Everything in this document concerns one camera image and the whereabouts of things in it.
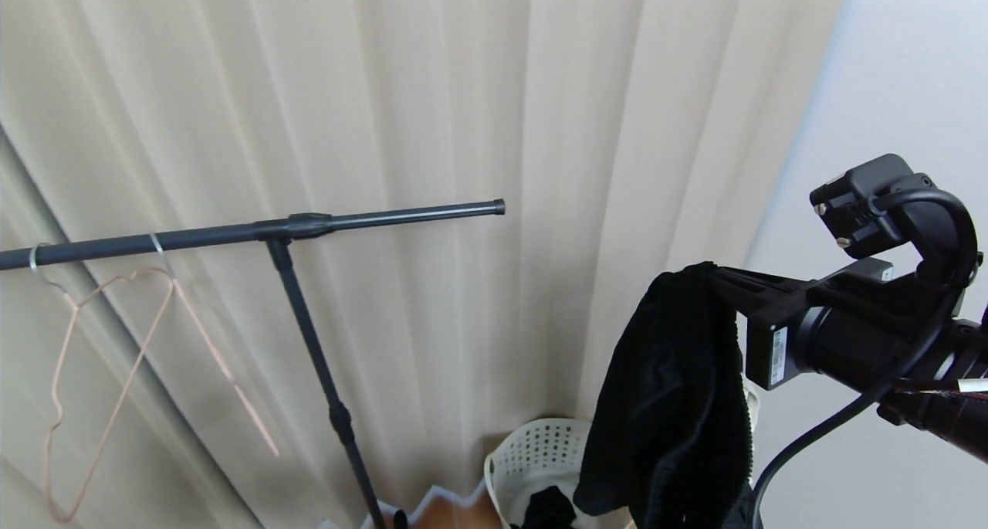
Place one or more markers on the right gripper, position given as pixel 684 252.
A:
pixel 849 336

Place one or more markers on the black knit garment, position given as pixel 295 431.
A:
pixel 664 405

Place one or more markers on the pink clothes hanger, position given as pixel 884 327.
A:
pixel 116 417
pixel 231 378

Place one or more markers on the white laundry basket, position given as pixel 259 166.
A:
pixel 540 444

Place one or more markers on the black clothes rack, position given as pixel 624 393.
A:
pixel 193 238

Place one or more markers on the black smooth garment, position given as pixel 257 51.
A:
pixel 549 510

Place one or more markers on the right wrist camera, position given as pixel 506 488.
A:
pixel 864 205

